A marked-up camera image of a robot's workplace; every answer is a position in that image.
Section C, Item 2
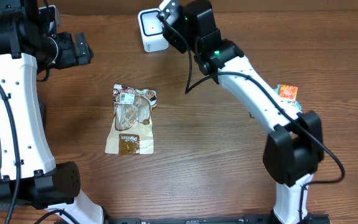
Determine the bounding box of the beige snack bag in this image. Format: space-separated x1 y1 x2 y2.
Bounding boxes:
105 84 157 155

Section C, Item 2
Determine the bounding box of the orange tissue pack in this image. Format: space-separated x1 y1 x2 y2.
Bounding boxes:
278 84 298 105

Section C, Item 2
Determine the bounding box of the light green wipes packet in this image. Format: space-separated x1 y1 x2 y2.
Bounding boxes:
273 85 302 110

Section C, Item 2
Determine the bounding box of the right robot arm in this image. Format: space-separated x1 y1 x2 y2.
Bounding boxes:
157 0 329 223

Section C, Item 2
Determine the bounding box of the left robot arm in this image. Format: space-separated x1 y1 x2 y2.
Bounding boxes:
0 0 108 223

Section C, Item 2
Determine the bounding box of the white barcode scanner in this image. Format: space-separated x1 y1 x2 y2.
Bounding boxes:
137 8 169 53

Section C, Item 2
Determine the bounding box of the cardboard box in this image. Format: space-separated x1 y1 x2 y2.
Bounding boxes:
51 0 358 18

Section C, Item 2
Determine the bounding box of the right black cable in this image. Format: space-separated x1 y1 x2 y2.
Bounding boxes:
163 21 346 224

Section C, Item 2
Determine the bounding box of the black cable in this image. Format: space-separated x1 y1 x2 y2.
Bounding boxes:
0 63 74 224
163 21 346 224

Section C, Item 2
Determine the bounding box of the left black cable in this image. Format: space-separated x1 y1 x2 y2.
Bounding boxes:
0 63 74 224

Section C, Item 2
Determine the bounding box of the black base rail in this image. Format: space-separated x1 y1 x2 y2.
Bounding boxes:
104 214 331 224

